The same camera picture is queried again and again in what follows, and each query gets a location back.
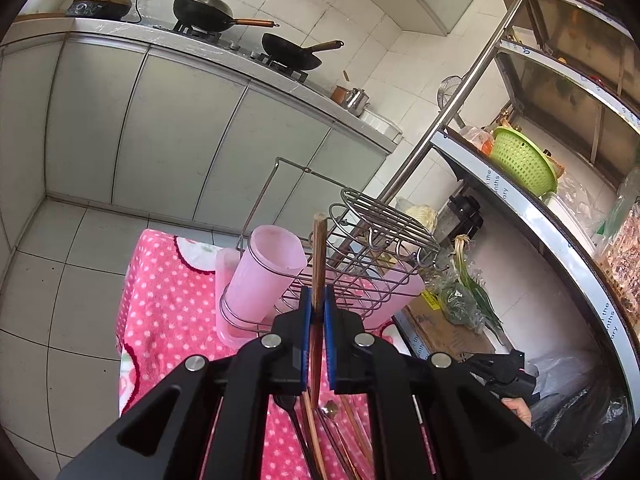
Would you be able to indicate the black blender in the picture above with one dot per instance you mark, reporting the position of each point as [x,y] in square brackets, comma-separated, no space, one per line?
[467,211]

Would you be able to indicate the person right hand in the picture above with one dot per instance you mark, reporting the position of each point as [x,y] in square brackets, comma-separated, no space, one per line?
[519,407]

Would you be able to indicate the bagged green vegetables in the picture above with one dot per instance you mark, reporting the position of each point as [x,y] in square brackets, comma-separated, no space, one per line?
[457,303]

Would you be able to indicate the wire mesh strainer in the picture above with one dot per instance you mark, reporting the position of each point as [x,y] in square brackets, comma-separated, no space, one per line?
[445,92]

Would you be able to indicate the metal shelf rack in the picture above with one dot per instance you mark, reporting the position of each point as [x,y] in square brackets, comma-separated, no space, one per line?
[549,92]

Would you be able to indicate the napa cabbage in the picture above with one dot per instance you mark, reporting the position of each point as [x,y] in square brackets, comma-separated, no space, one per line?
[425,215]

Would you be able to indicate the pink right plastic cup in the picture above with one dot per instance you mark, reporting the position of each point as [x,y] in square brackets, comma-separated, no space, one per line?
[392,293]

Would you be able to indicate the black ladle spoon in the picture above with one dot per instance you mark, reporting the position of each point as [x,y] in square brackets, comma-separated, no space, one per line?
[287,404]

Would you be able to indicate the wire utensil rack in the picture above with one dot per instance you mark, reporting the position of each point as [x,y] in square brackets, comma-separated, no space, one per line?
[365,239]

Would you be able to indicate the gold metal spoon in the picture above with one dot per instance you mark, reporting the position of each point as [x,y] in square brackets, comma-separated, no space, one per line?
[327,413]

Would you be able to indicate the black wok with lid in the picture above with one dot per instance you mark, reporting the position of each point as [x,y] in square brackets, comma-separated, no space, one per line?
[210,16]

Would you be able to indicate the steel kettle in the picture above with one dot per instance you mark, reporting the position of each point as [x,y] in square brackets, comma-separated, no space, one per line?
[355,101]

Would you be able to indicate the cardboard box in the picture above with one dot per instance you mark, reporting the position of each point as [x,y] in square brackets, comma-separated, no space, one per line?
[439,335]

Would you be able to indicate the pink polka dot towel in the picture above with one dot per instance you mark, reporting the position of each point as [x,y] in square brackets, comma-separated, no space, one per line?
[167,313]

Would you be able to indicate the brown wooden chopstick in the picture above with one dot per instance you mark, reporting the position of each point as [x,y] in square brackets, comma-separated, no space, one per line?
[313,438]
[318,285]

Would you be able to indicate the black induction pot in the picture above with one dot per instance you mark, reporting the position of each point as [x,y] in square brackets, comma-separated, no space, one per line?
[113,10]

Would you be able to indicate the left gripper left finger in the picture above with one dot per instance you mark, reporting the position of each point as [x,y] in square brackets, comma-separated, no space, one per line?
[206,419]

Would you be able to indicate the green plastic colander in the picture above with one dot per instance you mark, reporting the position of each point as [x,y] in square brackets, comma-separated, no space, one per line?
[523,161]

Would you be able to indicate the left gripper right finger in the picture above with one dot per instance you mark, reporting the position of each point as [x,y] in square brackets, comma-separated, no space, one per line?
[430,419]

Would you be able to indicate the dark chopstick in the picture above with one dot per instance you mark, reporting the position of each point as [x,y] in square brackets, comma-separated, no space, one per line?
[361,436]

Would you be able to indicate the green onions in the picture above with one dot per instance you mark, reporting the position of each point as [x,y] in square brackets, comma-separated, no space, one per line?
[474,287]

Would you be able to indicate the black frying pan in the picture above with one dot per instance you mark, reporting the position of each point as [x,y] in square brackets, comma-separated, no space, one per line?
[294,56]

